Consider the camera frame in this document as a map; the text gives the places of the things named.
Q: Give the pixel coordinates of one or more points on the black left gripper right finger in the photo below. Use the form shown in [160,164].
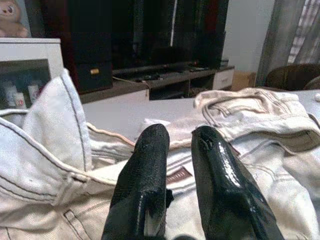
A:
[220,180]

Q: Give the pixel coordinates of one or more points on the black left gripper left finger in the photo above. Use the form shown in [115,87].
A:
[142,180]

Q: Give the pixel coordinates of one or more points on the plain cardboard box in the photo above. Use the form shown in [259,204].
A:
[242,81]

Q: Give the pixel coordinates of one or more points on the white drawer front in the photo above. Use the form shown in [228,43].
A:
[225,78]

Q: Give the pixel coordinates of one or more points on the black soundbar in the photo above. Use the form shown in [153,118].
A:
[150,68]

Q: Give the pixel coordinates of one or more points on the black speaker with gold badge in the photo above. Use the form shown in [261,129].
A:
[92,80]

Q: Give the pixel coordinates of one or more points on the dark brown chair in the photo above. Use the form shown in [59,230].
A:
[290,77]

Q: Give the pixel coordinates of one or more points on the grey curtain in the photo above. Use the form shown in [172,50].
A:
[275,37]

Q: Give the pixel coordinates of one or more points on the black television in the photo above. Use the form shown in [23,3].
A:
[175,25]

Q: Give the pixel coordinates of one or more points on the white glass-door cabinet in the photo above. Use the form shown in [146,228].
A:
[30,50]

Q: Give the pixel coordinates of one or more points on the beige plush bear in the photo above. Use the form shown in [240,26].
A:
[11,22]

